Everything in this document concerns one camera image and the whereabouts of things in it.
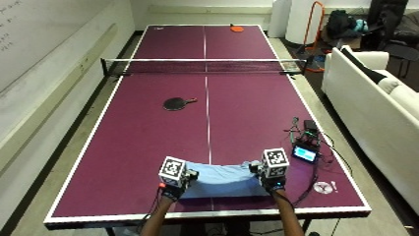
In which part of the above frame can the white round sticker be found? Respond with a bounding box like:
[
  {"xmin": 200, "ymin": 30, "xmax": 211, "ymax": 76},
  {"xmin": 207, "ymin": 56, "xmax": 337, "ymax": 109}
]
[{"xmin": 312, "ymin": 181, "xmax": 335, "ymax": 195}]

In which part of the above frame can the whiteboard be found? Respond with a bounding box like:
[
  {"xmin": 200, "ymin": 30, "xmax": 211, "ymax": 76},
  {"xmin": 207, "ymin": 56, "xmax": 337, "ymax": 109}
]
[{"xmin": 0, "ymin": 0, "xmax": 115, "ymax": 93}]

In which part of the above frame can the black cable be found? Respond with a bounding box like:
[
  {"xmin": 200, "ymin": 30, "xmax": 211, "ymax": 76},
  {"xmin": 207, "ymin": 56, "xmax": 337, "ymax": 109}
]
[{"xmin": 291, "ymin": 131, "xmax": 356, "ymax": 208}]

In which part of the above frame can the white marker cube right glove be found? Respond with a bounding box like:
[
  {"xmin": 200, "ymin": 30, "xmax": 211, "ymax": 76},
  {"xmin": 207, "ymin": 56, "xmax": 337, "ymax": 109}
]
[{"xmin": 260, "ymin": 147, "xmax": 291, "ymax": 179}]

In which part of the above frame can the table tennis net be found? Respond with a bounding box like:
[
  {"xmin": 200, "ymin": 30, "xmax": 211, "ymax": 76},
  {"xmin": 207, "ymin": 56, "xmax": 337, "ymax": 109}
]
[{"xmin": 99, "ymin": 57, "xmax": 308, "ymax": 78}]

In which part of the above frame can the black electronics box with cables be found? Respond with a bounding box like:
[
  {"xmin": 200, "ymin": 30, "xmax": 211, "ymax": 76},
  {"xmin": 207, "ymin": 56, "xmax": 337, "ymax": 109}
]
[{"xmin": 284, "ymin": 116, "xmax": 323, "ymax": 148}]

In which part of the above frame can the white sofa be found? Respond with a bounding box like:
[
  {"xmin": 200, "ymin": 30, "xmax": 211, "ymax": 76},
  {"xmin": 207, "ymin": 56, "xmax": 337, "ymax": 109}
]
[{"xmin": 320, "ymin": 44, "xmax": 419, "ymax": 215}]

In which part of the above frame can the white marker cube left glove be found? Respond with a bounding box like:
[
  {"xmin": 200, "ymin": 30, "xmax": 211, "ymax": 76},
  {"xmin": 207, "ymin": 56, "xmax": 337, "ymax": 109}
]
[{"xmin": 156, "ymin": 155, "xmax": 188, "ymax": 189}]

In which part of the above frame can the black backpack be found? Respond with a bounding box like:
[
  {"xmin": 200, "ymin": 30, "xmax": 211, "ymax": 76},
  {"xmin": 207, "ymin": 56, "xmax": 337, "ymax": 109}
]
[{"xmin": 325, "ymin": 9, "xmax": 370, "ymax": 39}]

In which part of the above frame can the orange metal frame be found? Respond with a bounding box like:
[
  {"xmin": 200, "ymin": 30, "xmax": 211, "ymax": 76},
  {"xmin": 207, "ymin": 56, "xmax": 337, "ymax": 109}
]
[{"xmin": 301, "ymin": 0, "xmax": 327, "ymax": 73}]

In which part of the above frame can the white marker cube glove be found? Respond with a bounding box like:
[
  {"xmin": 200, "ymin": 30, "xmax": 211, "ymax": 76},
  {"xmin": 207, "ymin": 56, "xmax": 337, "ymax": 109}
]
[
  {"xmin": 156, "ymin": 155, "xmax": 188, "ymax": 189},
  {"xmin": 260, "ymin": 147, "xmax": 291, "ymax": 179}
]

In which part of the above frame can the white cylindrical column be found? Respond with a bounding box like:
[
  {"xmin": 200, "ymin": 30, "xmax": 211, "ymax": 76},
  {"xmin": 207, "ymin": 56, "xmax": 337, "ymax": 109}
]
[{"xmin": 265, "ymin": 0, "xmax": 325, "ymax": 45}]

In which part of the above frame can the person's left hand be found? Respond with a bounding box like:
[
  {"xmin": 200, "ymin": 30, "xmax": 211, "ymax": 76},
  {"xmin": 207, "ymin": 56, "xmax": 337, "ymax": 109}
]
[{"xmin": 158, "ymin": 169, "xmax": 200, "ymax": 203}]

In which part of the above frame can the person's right hand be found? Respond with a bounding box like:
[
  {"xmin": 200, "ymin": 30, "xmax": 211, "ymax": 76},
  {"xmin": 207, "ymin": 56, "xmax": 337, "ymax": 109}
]
[{"xmin": 248, "ymin": 160, "xmax": 288, "ymax": 194}]

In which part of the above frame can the small screen device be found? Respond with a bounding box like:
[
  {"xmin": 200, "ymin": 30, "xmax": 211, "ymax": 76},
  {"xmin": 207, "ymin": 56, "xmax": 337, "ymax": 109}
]
[{"xmin": 291, "ymin": 143, "xmax": 320, "ymax": 165}]

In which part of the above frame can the light blue cloth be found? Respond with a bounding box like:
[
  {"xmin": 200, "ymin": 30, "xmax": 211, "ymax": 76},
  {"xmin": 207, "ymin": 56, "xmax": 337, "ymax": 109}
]
[{"xmin": 179, "ymin": 160, "xmax": 271, "ymax": 200}]

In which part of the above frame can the black table tennis paddle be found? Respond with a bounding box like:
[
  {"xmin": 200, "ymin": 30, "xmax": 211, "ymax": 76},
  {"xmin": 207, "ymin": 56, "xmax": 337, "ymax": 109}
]
[{"xmin": 162, "ymin": 96, "xmax": 199, "ymax": 112}]

